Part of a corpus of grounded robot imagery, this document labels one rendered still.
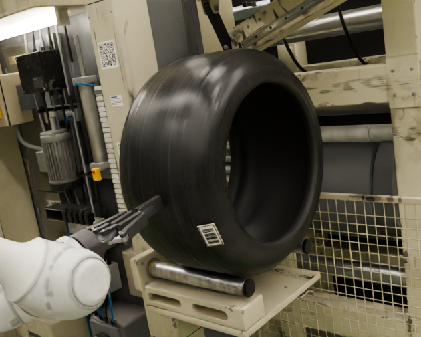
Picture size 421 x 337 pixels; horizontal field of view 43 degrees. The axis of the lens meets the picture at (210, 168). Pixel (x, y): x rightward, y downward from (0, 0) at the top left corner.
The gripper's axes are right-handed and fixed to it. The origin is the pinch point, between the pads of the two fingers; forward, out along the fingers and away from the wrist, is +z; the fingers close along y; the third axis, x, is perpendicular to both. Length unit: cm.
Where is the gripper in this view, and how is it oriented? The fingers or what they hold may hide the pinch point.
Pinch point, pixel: (149, 208)
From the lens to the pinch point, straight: 117.9
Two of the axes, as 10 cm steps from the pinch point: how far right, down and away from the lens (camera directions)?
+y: -7.5, -0.2, 6.6
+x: 2.4, 9.2, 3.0
